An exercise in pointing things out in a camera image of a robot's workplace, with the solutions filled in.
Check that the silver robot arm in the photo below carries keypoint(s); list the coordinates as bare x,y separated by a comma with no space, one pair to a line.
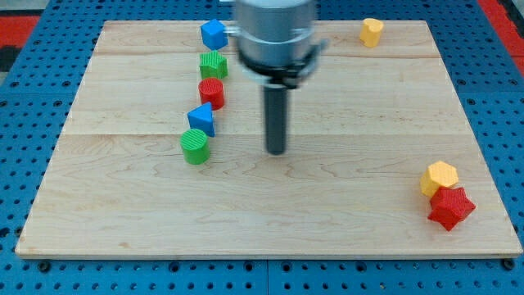
276,40

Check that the yellow hexagon block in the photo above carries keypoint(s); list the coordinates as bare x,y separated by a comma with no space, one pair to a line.
438,174

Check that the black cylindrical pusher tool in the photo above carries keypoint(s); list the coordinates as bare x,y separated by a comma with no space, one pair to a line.
275,118

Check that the green cylinder block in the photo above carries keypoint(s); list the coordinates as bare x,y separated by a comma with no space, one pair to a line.
195,146

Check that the blue triangle block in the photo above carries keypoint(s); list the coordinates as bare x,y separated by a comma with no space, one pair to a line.
202,118

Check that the red cylinder block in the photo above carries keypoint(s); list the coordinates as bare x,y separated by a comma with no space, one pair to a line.
212,90

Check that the green star block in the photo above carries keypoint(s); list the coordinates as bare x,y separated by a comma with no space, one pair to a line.
213,65

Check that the wooden board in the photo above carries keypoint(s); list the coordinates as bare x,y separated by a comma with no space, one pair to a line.
362,131

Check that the blue cube block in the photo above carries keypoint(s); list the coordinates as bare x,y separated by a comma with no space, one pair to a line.
213,35

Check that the yellow heart block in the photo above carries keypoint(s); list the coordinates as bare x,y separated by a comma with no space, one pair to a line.
371,32

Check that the red star block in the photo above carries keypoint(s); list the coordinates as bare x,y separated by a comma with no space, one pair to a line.
450,206

